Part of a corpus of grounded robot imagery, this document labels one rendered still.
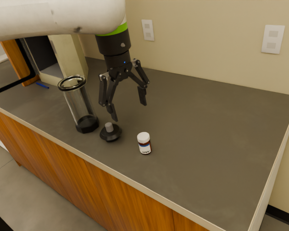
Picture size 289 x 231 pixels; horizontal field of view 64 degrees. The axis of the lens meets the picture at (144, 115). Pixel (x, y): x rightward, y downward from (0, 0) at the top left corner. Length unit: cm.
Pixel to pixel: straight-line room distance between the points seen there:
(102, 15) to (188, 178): 53
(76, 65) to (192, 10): 67
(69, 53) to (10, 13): 82
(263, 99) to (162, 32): 62
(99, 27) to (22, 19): 14
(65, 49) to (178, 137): 76
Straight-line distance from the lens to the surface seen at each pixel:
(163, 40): 133
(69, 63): 133
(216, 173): 78
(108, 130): 91
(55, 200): 211
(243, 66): 119
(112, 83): 71
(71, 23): 50
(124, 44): 65
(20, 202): 227
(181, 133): 90
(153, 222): 101
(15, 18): 52
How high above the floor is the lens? 154
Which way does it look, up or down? 36 degrees down
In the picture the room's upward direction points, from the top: 10 degrees counter-clockwise
